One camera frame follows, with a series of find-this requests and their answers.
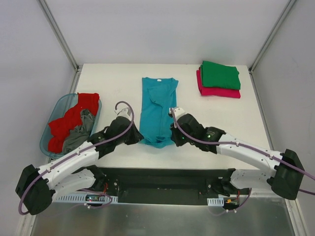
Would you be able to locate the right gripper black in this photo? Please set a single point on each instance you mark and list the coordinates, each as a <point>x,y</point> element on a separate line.
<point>175,138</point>

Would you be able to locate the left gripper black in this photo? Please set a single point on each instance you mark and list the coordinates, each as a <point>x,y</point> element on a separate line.
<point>134,135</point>

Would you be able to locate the teal t shirt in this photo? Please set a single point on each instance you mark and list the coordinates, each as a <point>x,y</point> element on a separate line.
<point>158,96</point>

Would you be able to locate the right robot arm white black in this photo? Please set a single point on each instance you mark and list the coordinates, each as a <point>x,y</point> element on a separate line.
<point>282,172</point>

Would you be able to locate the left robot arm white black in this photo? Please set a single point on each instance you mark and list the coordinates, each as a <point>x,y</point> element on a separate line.
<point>38,187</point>

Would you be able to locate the folded pink t shirt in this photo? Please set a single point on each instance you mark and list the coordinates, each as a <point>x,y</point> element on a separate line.
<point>222,92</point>

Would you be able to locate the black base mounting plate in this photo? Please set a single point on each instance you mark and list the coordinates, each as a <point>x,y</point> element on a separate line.
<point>162,186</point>

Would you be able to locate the grey t shirt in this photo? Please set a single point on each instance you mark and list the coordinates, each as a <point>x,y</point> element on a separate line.
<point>80,133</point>

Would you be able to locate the folded green t shirt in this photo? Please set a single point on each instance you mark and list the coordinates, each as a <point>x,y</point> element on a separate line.
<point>214,75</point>

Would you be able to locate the red t shirt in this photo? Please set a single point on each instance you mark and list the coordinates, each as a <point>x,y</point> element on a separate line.
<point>72,121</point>

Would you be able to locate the translucent blue plastic basket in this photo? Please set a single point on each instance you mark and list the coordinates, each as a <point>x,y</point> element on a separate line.
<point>65,116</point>

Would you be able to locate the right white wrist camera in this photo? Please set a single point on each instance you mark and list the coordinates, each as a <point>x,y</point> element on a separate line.
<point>176,112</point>

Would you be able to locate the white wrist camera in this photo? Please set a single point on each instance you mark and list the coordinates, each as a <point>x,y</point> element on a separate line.
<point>125,112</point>
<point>176,112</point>

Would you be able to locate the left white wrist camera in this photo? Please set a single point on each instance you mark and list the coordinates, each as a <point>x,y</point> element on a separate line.
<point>125,112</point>

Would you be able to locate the right aluminium side rail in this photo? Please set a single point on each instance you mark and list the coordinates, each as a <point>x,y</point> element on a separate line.
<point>267,136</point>

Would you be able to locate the right white cable duct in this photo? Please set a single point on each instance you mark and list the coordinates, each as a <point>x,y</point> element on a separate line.
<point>215,202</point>

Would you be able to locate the left aluminium frame post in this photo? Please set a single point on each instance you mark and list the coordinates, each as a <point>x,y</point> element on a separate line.
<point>58,33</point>

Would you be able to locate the aluminium frame post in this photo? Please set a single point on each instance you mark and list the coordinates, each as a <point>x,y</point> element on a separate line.
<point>58,33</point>
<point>274,30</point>

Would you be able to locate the right aluminium frame post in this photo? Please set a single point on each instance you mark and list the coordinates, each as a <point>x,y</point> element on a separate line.
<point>274,30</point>

